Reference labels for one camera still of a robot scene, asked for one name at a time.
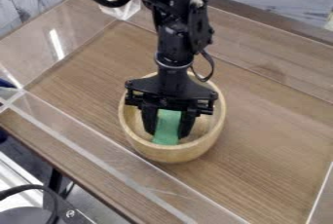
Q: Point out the clear acrylic corner bracket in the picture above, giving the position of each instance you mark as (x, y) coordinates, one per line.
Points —
(123, 12)

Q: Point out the brown wooden bowl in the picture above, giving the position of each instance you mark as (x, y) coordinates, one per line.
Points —
(191, 146)

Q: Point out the blue object at edge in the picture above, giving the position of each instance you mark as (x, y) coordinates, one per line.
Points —
(5, 84)

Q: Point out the black table leg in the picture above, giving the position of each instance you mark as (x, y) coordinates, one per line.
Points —
(55, 181)

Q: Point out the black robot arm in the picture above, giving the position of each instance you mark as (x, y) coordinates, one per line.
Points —
(184, 33)

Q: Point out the green rectangular block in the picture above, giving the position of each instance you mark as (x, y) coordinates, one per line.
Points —
(166, 130)

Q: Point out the grey metal base plate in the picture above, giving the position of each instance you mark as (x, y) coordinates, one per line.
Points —
(67, 214)

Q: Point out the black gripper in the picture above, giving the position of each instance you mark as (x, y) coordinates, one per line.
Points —
(170, 90)

